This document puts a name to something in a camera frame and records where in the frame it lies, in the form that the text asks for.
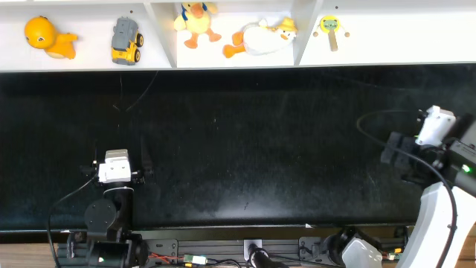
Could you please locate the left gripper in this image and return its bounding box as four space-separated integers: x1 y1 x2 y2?
80 134 154 186

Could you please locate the yellow rubber duck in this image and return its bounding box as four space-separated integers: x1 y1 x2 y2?
24 15 80 60

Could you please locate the yellow rattle drum toy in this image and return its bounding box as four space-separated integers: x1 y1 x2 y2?
312 14 351 53

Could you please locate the grey and yellow toy truck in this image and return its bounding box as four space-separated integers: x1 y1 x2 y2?
110 16 145 66

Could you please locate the yellow plush duck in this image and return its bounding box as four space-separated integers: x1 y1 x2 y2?
173 1 223 50

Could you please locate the white plush duck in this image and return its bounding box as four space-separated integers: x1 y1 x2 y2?
222 16 298 60

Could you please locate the white shelf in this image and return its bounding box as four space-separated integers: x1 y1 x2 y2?
0 0 476 74

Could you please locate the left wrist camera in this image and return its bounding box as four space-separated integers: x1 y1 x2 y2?
97 148 132 185

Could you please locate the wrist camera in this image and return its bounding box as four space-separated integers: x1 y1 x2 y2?
97 148 132 185
414 104 457 147

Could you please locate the black cable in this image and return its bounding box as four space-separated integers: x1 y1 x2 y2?
47 174 100 268
356 109 459 268

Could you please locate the mounting rail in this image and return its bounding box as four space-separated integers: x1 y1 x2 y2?
55 232 414 268

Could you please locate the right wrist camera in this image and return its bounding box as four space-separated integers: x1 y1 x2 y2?
414 104 457 147

